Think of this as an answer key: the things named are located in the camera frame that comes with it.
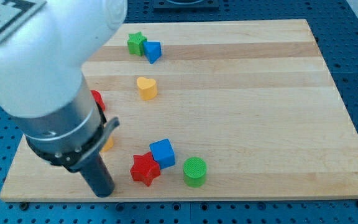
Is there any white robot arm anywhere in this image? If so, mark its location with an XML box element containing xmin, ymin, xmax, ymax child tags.
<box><xmin>0</xmin><ymin>0</ymin><xmax>127</xmax><ymax>197</ymax></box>

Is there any green cylinder block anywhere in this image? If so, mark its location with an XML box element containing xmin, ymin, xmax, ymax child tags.
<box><xmin>183</xmin><ymin>157</ymin><xmax>208</xmax><ymax>188</ymax></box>

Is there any yellow heart block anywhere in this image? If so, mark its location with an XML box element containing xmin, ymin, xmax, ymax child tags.
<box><xmin>136</xmin><ymin>77</ymin><xmax>158</xmax><ymax>101</ymax></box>

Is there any blue triangle block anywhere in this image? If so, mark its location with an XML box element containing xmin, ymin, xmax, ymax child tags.
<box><xmin>144</xmin><ymin>41</ymin><xmax>162</xmax><ymax>64</ymax></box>

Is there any black and white fiducial tag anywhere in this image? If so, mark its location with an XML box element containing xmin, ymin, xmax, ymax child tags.
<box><xmin>0</xmin><ymin>0</ymin><xmax>47</xmax><ymax>43</ymax></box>

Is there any red star block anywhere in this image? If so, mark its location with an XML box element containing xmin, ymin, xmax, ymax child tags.
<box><xmin>130</xmin><ymin>152</ymin><xmax>161</xmax><ymax>187</ymax></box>

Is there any yellow block behind arm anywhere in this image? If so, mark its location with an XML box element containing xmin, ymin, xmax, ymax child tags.
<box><xmin>101</xmin><ymin>136</ymin><xmax>114</xmax><ymax>152</ymax></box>

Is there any blue cube block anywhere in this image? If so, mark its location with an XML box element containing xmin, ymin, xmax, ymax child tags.
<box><xmin>149</xmin><ymin>139</ymin><xmax>176</xmax><ymax>169</ymax></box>

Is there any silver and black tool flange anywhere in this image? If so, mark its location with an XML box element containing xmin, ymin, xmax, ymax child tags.
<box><xmin>12</xmin><ymin>79</ymin><xmax>119</xmax><ymax>172</ymax></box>

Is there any green star block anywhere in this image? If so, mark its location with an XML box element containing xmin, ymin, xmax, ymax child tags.
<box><xmin>127</xmin><ymin>32</ymin><xmax>147</xmax><ymax>56</ymax></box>

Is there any red block behind arm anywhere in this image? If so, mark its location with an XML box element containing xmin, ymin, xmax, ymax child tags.
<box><xmin>91</xmin><ymin>90</ymin><xmax>106</xmax><ymax>111</ymax></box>

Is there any wooden board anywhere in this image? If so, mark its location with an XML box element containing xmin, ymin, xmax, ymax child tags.
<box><xmin>0</xmin><ymin>19</ymin><xmax>358</xmax><ymax>203</ymax></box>

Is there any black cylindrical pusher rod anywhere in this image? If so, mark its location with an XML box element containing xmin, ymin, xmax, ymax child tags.
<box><xmin>80</xmin><ymin>153</ymin><xmax>115</xmax><ymax>198</ymax></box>

